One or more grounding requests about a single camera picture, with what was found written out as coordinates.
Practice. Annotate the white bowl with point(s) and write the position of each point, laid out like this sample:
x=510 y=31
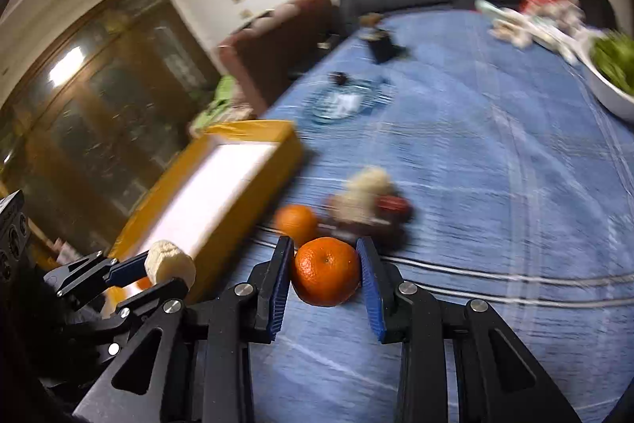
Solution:
x=610 y=96

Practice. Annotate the orange tangerine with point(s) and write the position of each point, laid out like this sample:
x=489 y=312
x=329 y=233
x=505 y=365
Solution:
x=298 y=222
x=326 y=272

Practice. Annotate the small dark plum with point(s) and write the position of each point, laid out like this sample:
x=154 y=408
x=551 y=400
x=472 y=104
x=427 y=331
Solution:
x=339 y=78

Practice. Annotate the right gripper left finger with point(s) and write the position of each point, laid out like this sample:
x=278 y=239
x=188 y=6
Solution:
x=251 y=312

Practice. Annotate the brown armchair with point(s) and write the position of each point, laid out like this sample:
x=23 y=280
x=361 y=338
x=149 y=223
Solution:
x=277 y=48

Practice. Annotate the black jar with cork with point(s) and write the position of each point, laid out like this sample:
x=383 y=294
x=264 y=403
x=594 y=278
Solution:
x=378 y=40

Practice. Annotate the blue plaid tablecloth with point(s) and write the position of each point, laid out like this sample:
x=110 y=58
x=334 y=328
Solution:
x=521 y=185

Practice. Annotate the green lettuce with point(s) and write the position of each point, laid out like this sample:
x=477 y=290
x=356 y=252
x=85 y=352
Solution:
x=613 y=56

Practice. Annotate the peeled banana piece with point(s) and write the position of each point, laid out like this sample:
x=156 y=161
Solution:
x=165 y=261

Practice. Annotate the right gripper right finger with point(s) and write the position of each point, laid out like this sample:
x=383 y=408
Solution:
x=400 y=312

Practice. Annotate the white gloves pile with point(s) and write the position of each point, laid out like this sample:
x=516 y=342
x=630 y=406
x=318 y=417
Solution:
x=556 y=25

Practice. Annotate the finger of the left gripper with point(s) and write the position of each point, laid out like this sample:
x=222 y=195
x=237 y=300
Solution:
x=81 y=281
x=130 y=314

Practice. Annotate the wooden cabinet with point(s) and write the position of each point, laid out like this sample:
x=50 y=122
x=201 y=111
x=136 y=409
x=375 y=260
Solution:
x=99 y=117

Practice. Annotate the green cloth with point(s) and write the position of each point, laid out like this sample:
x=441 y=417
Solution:
x=228 y=95

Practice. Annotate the red jujube date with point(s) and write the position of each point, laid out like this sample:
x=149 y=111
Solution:
x=393 y=207

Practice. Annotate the yellow white tray box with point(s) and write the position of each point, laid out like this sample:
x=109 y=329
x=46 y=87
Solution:
x=213 y=195

